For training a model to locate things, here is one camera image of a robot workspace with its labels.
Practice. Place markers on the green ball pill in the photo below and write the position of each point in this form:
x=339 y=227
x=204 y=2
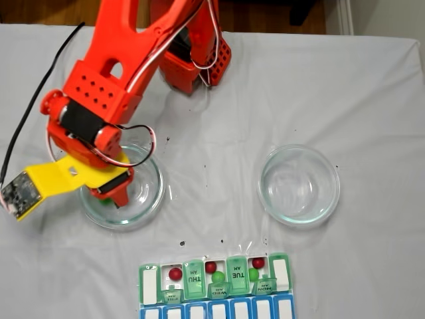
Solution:
x=218 y=276
x=105 y=201
x=254 y=274

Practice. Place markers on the red ball pill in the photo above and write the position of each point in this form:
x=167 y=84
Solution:
x=258 y=263
x=210 y=266
x=176 y=273

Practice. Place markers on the weekly pill organizer box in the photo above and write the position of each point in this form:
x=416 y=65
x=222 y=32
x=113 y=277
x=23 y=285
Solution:
x=216 y=305

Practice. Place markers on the glass bowl for green balls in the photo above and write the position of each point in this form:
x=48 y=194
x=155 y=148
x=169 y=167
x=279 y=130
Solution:
x=149 y=206

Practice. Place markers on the glass bowl for red balls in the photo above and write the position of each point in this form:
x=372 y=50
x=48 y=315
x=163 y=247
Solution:
x=315 y=212

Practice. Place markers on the dark wooden furniture piece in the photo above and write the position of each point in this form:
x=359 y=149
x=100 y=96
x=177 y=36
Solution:
x=305 y=10

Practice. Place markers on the white tablecloth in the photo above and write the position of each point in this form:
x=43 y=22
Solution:
x=365 y=99

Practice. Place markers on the white wall baseboard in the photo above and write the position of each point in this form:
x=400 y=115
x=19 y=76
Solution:
x=347 y=16

